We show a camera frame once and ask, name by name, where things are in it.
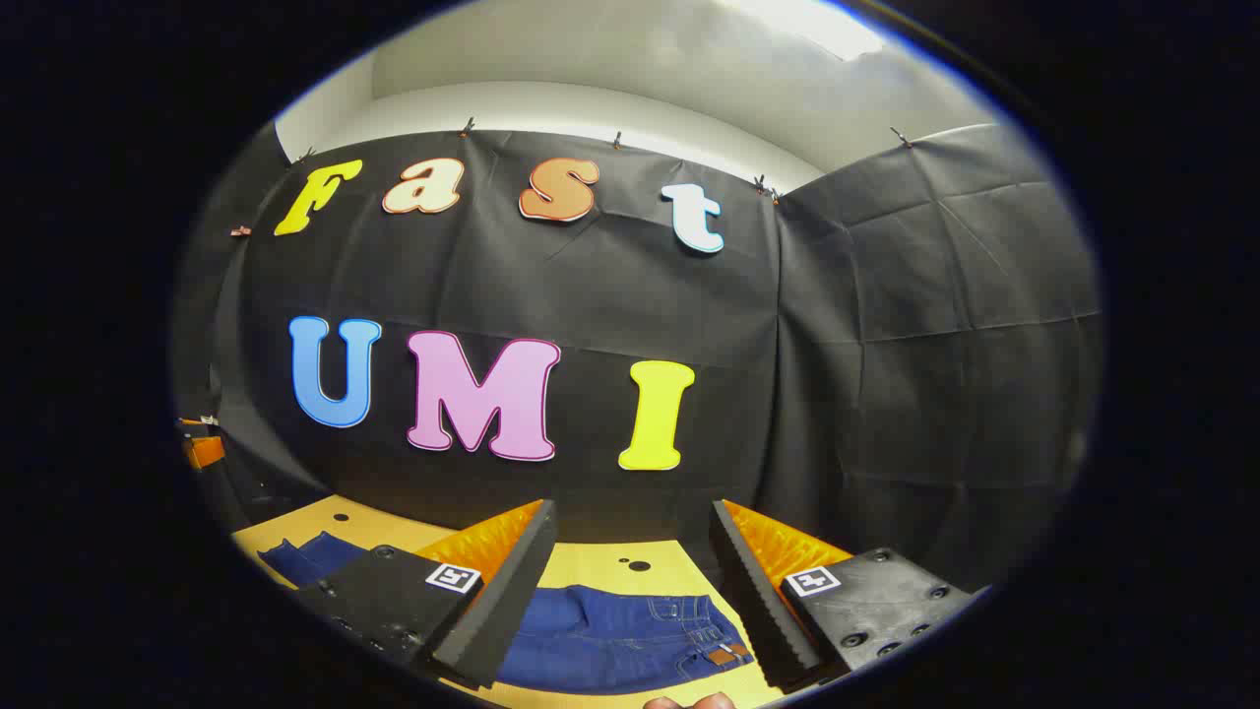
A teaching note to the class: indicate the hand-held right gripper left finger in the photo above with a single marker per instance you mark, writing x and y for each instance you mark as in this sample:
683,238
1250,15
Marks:
497,611

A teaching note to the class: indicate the black backdrop cloth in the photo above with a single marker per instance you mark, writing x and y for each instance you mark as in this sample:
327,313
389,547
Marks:
610,295

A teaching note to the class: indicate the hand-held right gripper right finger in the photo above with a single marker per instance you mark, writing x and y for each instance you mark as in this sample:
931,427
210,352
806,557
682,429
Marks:
753,601

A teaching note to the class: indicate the blue jeans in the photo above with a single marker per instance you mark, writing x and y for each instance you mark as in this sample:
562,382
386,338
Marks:
610,640

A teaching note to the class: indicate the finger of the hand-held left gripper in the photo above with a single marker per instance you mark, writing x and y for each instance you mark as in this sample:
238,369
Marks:
207,453

